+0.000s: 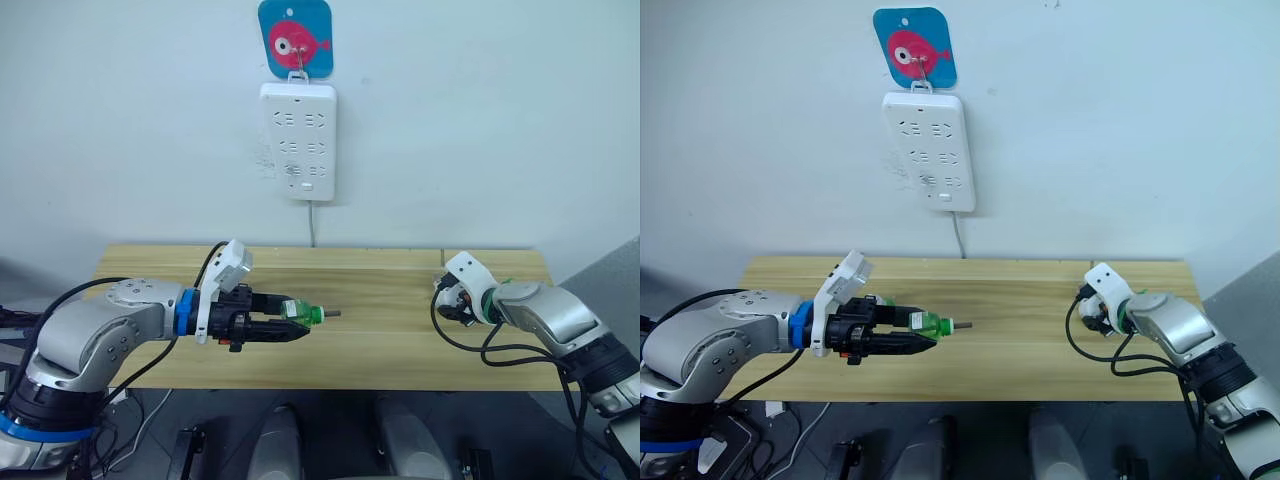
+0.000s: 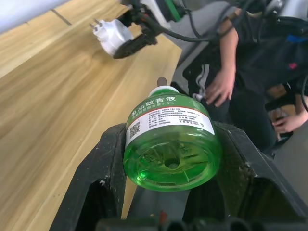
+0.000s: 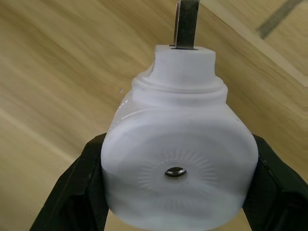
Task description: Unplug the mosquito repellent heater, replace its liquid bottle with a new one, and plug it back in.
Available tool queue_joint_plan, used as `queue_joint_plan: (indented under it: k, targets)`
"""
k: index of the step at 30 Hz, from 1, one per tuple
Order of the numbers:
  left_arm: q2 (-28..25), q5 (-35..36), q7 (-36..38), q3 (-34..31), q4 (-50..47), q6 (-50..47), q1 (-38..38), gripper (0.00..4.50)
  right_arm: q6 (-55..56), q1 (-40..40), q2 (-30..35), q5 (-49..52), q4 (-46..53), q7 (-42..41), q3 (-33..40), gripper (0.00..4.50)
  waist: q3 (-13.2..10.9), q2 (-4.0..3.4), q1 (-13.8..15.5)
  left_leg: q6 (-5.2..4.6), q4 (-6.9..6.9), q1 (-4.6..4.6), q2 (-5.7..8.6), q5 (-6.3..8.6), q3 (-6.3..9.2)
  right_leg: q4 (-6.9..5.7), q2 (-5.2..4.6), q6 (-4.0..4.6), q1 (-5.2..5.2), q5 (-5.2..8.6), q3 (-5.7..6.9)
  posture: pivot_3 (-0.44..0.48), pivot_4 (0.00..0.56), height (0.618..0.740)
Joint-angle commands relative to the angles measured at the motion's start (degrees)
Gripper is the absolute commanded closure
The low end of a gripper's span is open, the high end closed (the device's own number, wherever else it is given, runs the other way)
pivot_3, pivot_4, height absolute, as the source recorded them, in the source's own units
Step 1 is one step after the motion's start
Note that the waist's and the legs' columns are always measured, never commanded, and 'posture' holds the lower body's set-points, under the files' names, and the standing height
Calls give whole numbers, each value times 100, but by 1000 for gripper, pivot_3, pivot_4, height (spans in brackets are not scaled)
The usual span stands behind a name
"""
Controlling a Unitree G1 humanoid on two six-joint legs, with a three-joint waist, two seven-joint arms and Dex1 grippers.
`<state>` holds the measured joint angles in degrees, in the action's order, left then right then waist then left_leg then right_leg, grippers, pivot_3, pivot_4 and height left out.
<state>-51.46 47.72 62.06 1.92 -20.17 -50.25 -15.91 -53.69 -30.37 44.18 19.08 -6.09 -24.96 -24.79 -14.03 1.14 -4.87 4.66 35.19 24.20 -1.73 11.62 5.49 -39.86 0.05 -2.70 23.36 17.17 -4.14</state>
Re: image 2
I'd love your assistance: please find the white mosquito repellent heater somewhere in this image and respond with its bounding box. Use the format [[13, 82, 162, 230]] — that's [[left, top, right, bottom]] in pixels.
[[89, 18, 134, 58]]

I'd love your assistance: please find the person's right hand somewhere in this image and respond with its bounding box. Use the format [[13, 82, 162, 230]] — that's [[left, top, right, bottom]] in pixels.
[[205, 64, 236, 108]]

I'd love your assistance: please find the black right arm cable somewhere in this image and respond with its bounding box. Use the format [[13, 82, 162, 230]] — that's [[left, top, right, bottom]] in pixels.
[[143, 7, 242, 43]]

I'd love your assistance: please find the person in dark clothes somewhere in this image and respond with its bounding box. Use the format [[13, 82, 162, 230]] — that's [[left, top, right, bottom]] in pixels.
[[182, 9, 308, 154]]

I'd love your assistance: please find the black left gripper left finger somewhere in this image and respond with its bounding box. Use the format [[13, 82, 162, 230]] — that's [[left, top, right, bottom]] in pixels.
[[51, 123, 128, 231]]

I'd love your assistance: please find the green repellent liquid bottle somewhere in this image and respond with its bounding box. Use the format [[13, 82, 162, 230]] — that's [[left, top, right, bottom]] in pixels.
[[122, 77, 222, 193]]

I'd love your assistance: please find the person's left hand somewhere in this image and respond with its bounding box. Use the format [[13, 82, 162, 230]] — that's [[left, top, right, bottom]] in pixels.
[[273, 112, 308, 142]]

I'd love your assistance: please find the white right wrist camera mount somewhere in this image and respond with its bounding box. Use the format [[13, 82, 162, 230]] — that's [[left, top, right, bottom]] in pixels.
[[139, 0, 175, 27]]

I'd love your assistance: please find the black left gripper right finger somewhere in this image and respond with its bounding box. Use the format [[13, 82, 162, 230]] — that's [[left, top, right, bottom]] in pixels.
[[187, 121, 308, 231]]

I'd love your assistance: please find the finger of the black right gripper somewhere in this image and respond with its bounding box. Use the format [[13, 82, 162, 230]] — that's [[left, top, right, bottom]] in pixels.
[[112, 33, 158, 60], [117, 10, 142, 27]]

